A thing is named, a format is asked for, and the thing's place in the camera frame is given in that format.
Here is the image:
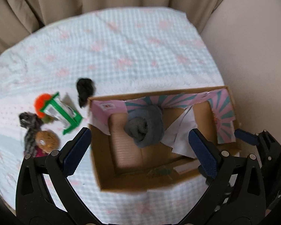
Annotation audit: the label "brown fuzzy round plush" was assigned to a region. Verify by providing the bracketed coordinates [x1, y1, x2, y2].
[35, 130, 60, 154]

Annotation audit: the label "white cloth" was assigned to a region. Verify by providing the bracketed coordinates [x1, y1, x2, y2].
[161, 107, 197, 158]

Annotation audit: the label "black striped cloth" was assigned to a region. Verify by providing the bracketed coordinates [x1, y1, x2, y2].
[19, 112, 43, 157]

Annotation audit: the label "green tissue packet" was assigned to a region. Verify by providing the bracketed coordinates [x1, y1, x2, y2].
[40, 92, 83, 135]

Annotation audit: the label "orange pompom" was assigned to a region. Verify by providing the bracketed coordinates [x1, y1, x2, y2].
[34, 93, 52, 118]

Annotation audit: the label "grey sock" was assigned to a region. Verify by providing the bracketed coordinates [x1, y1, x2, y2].
[124, 105, 165, 148]

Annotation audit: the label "black hair scrunchie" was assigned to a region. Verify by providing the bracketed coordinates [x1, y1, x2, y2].
[76, 78, 94, 108]

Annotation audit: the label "pink patterned cardboard box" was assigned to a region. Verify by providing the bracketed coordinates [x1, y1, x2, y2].
[88, 86, 241, 192]

